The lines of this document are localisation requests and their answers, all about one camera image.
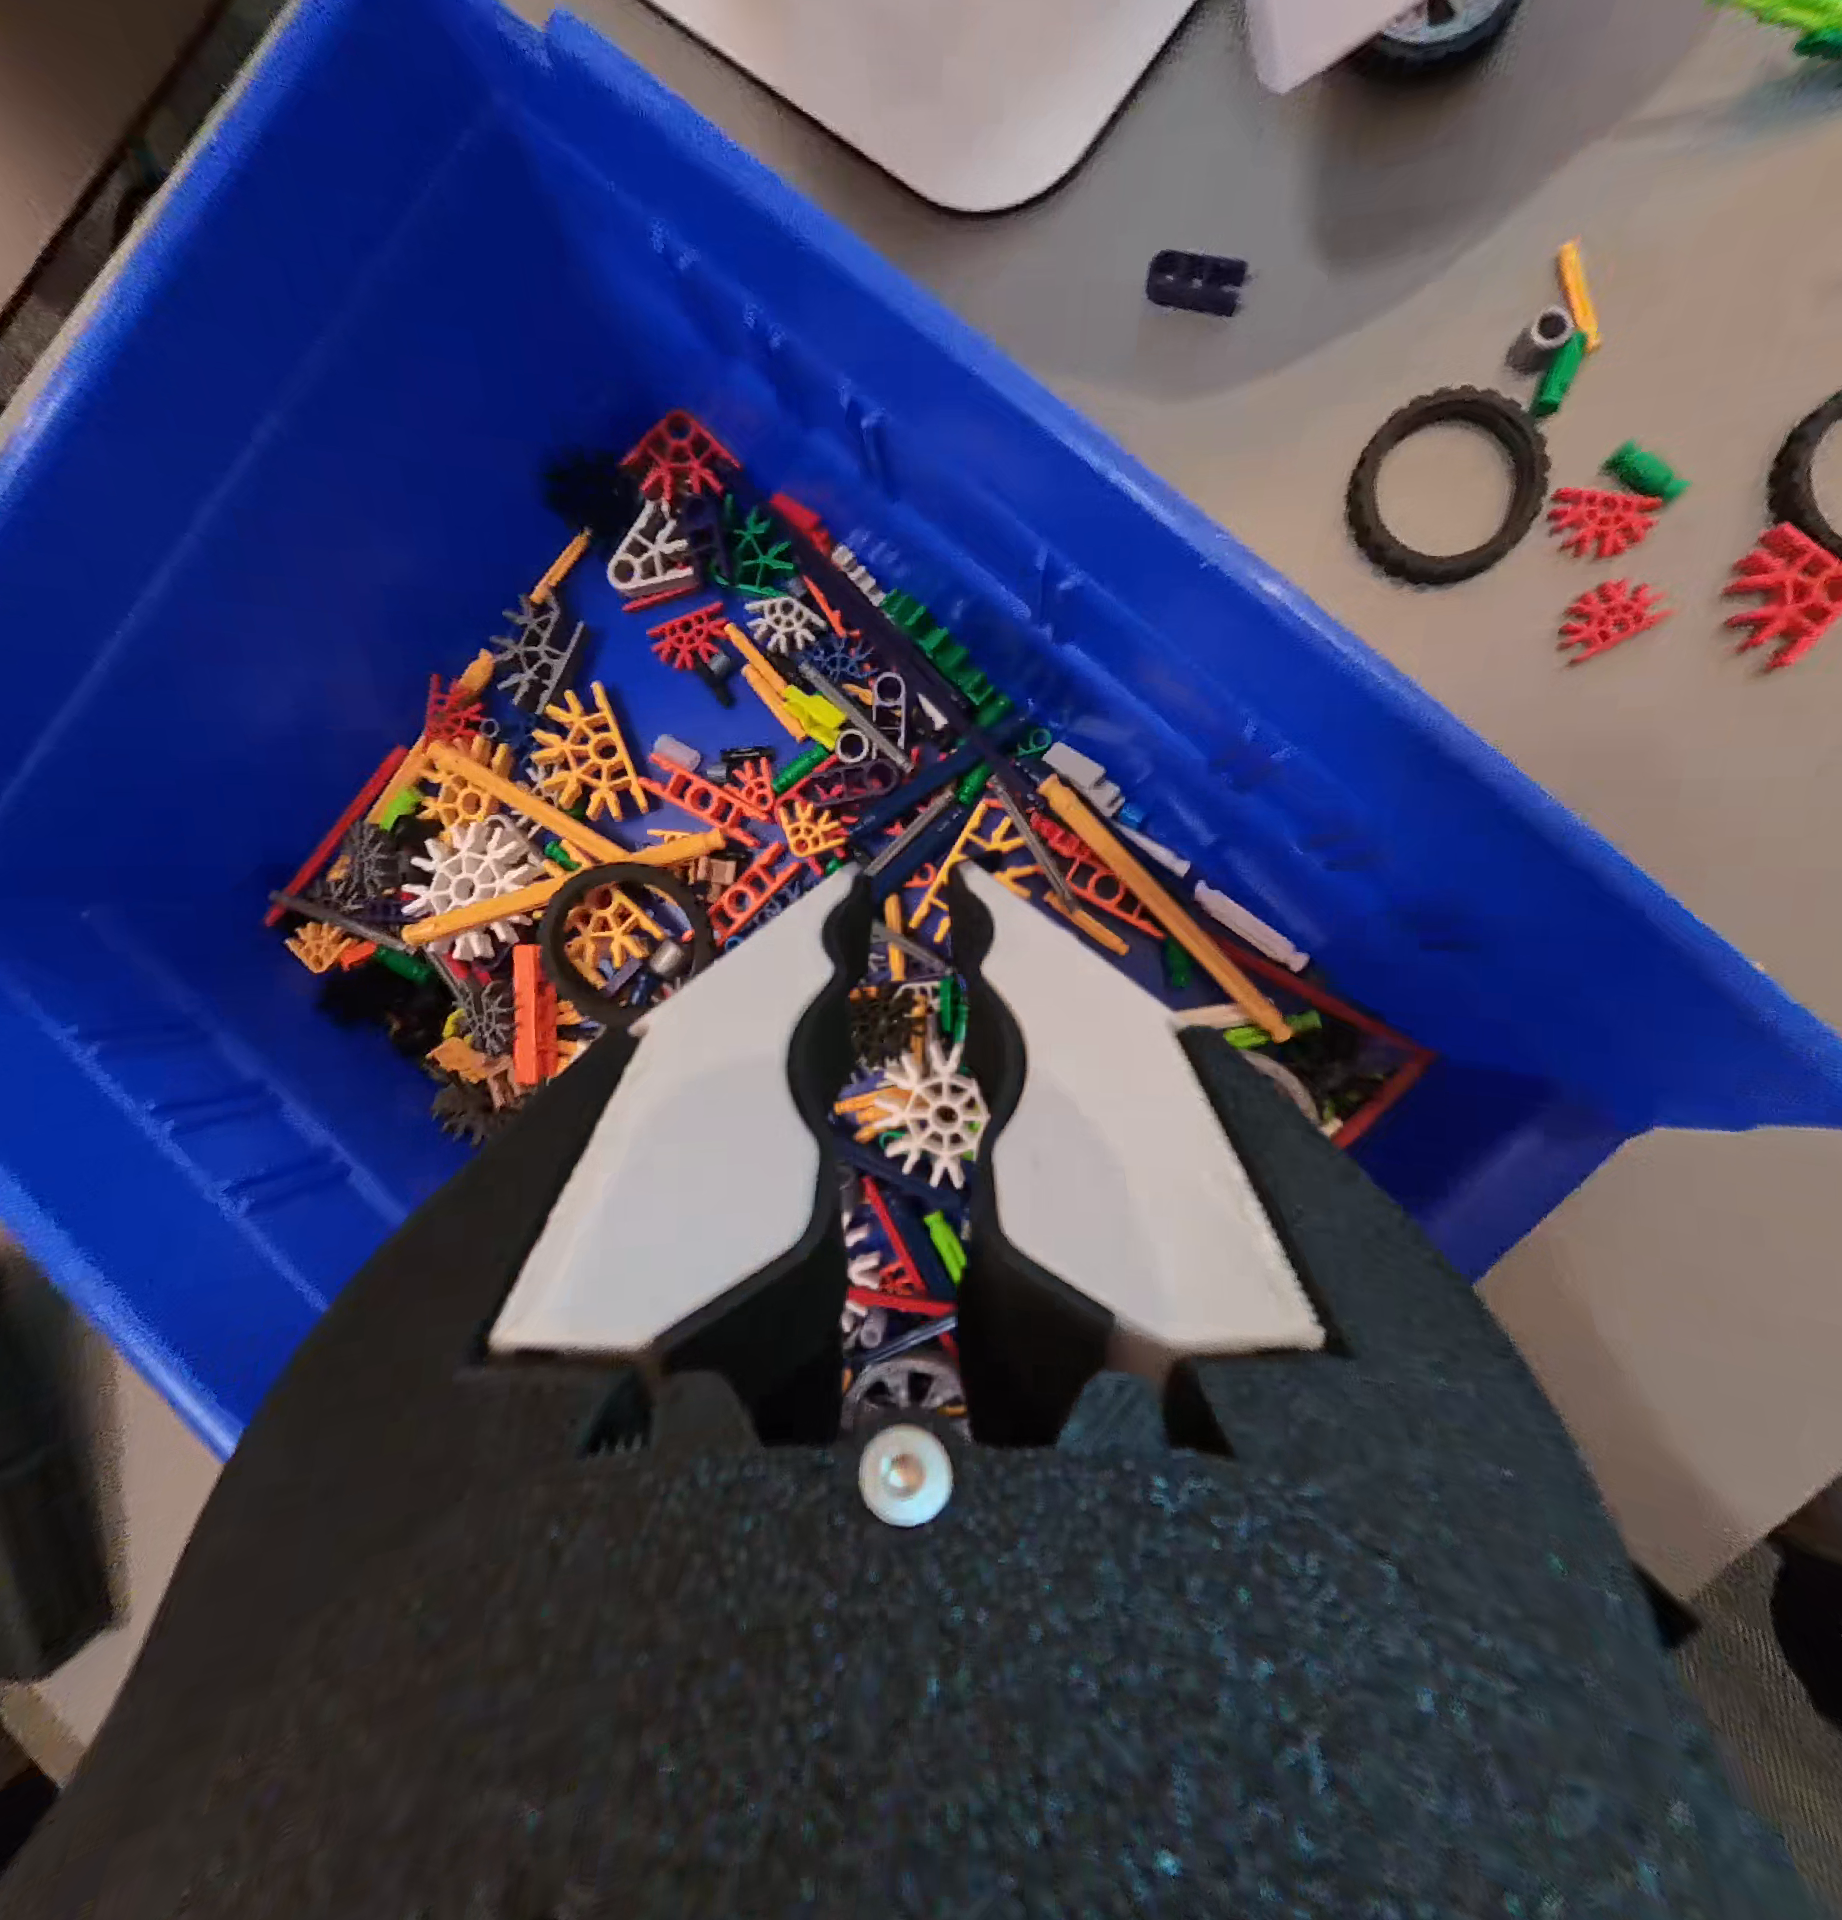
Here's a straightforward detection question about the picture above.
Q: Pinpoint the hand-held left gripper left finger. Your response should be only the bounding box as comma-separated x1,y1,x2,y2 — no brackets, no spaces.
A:
486,867,881,1363

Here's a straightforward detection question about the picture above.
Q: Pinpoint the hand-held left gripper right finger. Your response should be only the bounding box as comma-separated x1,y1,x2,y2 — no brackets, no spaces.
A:
945,867,1329,1359

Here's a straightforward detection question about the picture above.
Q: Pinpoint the pile of assorted toy pieces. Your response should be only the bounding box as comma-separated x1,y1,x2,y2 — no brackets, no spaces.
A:
265,406,1440,1419

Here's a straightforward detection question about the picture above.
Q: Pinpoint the blue bin with printed tag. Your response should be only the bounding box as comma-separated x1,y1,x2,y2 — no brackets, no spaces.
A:
0,0,1842,1461

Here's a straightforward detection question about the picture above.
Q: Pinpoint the red half-snowflake toy connector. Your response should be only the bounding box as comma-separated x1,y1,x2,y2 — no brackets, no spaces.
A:
1546,483,1666,564
1555,578,1673,668

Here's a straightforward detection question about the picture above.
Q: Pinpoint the black toy tyre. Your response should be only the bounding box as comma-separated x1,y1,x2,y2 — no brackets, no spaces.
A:
1344,385,1551,589

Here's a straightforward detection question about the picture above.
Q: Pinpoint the small red toy connector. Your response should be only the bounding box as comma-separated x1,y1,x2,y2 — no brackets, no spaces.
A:
1720,519,1842,674

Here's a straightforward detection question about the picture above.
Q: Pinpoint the small purple toy connector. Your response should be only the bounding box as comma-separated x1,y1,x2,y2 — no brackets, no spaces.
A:
1144,249,1251,319

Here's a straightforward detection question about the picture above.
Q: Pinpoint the illustrated instruction sheet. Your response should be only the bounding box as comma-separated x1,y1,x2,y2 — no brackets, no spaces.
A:
1247,0,1392,99

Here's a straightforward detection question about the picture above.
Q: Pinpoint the black toy wheel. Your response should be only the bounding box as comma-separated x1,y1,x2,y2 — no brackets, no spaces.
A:
1347,0,1527,69

